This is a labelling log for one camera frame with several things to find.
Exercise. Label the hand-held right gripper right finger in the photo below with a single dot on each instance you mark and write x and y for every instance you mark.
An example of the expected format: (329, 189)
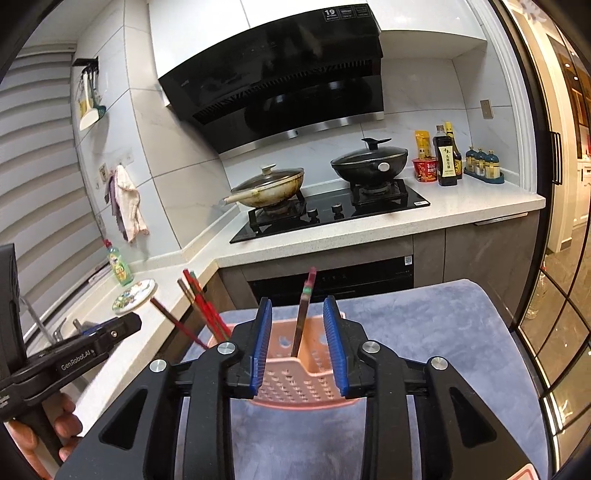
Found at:
(334, 346)

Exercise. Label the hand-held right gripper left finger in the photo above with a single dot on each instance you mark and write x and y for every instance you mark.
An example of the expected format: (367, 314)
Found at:
(261, 346)

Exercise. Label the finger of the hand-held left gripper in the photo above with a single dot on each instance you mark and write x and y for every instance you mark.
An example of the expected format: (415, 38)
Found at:
(115, 327)

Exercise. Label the pink perforated plastic basket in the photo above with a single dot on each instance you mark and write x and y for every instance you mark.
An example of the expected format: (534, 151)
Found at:
(286, 378)

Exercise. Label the brown chopstick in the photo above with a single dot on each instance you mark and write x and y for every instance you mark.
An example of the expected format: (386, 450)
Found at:
(301, 318)
(191, 300)

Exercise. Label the dark red chopstick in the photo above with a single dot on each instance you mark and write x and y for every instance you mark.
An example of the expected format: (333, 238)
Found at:
(313, 273)
(175, 323)

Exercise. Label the green chopstick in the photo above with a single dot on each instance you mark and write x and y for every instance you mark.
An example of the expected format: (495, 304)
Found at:
(310, 287)

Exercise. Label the bright red chopstick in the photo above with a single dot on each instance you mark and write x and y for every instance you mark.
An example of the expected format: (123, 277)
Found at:
(208, 300)
(201, 300)

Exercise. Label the person's left hand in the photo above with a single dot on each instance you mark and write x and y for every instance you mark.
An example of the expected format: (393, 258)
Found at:
(69, 424)

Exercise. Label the colourful patterned plate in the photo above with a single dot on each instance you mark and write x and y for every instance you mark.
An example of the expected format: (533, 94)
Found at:
(134, 296)

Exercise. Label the metal sink faucet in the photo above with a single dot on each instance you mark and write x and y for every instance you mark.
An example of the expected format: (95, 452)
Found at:
(41, 321)

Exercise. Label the green dish soap bottle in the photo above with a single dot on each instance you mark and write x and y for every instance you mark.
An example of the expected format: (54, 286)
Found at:
(119, 265)

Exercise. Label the black built-in oven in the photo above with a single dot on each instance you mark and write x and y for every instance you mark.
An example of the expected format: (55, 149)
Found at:
(360, 277)

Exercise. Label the blue-grey plush table cloth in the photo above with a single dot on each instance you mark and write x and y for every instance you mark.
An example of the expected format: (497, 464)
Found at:
(415, 323)

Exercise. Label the pink hanging cloth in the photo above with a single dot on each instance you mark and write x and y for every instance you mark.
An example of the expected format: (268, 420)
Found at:
(129, 203)

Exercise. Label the black gas stove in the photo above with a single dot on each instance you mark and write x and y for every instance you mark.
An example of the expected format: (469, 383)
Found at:
(332, 217)

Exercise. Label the purple hanging cloth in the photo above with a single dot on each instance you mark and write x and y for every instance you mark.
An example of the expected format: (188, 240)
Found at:
(113, 194)

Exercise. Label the beige wok with glass lid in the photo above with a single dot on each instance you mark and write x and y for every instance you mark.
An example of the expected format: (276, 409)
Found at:
(268, 184)

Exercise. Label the white window blinds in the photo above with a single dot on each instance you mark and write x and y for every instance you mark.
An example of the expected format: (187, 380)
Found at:
(37, 184)

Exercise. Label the kitchen base cabinets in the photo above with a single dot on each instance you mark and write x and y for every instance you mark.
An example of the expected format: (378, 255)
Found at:
(480, 249)

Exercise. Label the black wok with lid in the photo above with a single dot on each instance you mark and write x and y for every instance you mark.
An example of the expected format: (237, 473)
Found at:
(369, 161)

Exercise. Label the white speckled kitchen countertop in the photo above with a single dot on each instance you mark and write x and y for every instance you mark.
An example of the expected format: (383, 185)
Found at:
(461, 203)

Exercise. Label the red instant noodle cup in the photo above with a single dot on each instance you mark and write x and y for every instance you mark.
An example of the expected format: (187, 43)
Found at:
(425, 168)

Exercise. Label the dark soy sauce bottle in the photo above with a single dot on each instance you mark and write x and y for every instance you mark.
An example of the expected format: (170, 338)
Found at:
(447, 161)

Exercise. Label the yellow seasoning packet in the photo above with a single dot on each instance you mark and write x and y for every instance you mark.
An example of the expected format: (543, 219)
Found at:
(421, 144)

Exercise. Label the glass panel door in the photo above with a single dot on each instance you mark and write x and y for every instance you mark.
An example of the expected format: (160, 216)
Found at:
(554, 323)

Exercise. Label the spice jar set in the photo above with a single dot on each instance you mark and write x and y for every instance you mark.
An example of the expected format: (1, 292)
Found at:
(484, 164)

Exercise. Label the yellow cap bottle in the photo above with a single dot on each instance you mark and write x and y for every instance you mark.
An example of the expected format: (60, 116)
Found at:
(449, 130)

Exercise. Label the black range hood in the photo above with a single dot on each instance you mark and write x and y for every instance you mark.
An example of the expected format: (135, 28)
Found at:
(277, 92)

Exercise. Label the white wall socket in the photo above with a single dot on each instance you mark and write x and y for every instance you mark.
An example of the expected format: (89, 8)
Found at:
(128, 158)
(104, 170)

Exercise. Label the black wall hook rack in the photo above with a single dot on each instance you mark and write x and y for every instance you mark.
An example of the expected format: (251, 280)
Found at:
(85, 62)

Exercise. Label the beige wall switch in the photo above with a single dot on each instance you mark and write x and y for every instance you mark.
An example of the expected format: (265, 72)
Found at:
(486, 108)

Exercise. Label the white wall cabinet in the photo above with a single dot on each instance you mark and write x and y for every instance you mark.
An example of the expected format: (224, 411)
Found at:
(415, 14)

